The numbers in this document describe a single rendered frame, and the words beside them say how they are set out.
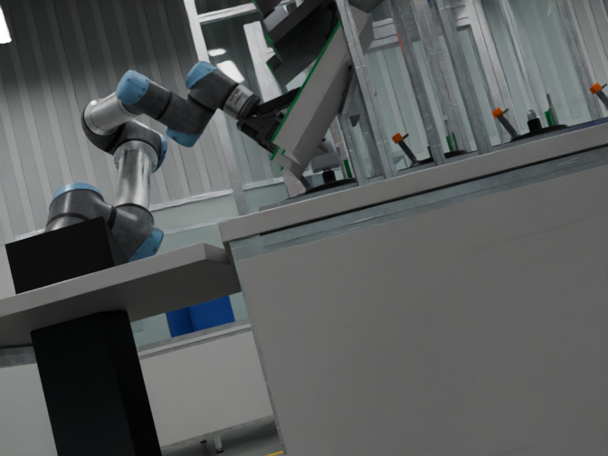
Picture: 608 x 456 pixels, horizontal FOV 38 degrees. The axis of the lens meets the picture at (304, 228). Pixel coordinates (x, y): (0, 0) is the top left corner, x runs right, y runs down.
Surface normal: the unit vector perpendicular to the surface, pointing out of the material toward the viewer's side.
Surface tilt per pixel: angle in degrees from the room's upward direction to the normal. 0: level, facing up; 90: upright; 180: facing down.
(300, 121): 90
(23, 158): 90
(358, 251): 90
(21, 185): 90
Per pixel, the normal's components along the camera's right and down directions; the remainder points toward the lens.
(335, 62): -0.13, -0.09
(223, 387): 0.20, -0.18
